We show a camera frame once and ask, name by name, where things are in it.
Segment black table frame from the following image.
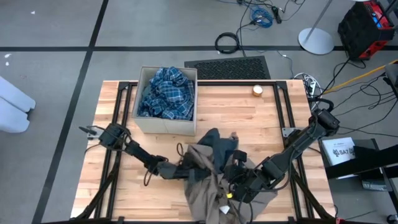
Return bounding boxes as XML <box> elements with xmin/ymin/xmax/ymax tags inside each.
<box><xmin>71</xmin><ymin>80</ymin><xmax>338</xmax><ymax>224</ymax></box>

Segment black perforated floor mat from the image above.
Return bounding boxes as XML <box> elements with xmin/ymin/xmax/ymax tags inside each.
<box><xmin>183</xmin><ymin>55</ymin><xmax>272</xmax><ymax>80</ymax></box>

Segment black coiled cable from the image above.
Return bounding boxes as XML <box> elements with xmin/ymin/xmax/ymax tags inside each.
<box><xmin>215</xmin><ymin>32</ymin><xmax>240</xmax><ymax>54</ymax></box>

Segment black power brick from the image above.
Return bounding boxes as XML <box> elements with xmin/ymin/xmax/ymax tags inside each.
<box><xmin>272</xmin><ymin>5</ymin><xmax>282</xmax><ymax>24</ymax></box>

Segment beige fabric storage box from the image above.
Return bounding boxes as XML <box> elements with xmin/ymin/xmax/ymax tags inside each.
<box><xmin>132</xmin><ymin>65</ymin><xmax>199</xmax><ymax>137</ymax></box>

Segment red and black case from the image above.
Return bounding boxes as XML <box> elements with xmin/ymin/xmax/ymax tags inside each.
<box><xmin>338</xmin><ymin>0</ymin><xmax>396</xmax><ymax>60</ymax></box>

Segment white printed box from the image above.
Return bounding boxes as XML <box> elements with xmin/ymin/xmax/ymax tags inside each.
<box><xmin>322</xmin><ymin>136</ymin><xmax>357</xmax><ymax>180</ymax></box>

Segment yellow pole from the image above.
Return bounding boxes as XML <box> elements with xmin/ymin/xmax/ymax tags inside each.
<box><xmin>323</xmin><ymin>58</ymin><xmax>398</xmax><ymax>95</ymax></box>

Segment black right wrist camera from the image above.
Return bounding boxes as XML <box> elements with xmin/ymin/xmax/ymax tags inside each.
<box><xmin>233</xmin><ymin>150</ymin><xmax>248</xmax><ymax>163</ymax></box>

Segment blue coiled cable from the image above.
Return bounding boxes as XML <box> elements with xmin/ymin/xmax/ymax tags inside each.
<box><xmin>250</xmin><ymin>7</ymin><xmax>274</xmax><ymax>29</ymax></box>

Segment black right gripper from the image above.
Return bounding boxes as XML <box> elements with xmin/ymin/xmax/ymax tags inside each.
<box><xmin>228</xmin><ymin>163</ymin><xmax>265</xmax><ymax>203</ymax></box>

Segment blue plaid shirt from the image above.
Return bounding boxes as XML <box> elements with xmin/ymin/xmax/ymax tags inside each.
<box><xmin>137</xmin><ymin>66</ymin><xmax>196</xmax><ymax>121</ymax></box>

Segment white power strip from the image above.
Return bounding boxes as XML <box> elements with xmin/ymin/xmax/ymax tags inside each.
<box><xmin>294</xmin><ymin>73</ymin><xmax>318</xmax><ymax>95</ymax></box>

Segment grey round lamp stand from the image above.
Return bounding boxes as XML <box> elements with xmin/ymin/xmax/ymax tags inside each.
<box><xmin>297</xmin><ymin>0</ymin><xmax>335</xmax><ymax>55</ymax></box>

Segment khaki trousers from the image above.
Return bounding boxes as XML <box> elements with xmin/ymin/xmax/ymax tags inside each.
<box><xmin>183</xmin><ymin>144</ymin><xmax>279</xmax><ymax>224</ymax></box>

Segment white foam object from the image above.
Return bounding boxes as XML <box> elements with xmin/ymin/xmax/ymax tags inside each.
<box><xmin>0</xmin><ymin>76</ymin><xmax>37</xmax><ymax>134</ymax></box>

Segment black shelf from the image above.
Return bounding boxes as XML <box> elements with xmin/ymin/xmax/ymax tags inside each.
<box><xmin>325</xmin><ymin>144</ymin><xmax>398</xmax><ymax>180</ymax></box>

